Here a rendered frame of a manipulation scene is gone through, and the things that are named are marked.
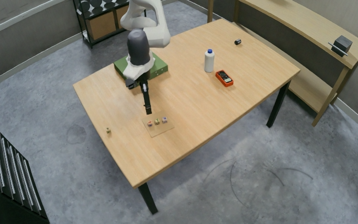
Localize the orange digital multimeter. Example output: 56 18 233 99
216 70 233 87

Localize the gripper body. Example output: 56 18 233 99
136 70 151 88

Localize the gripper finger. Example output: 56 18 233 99
139 81 152 115

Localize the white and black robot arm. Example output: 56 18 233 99
120 0 171 90

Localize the white bottle with blue cap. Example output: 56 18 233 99
204 49 215 73

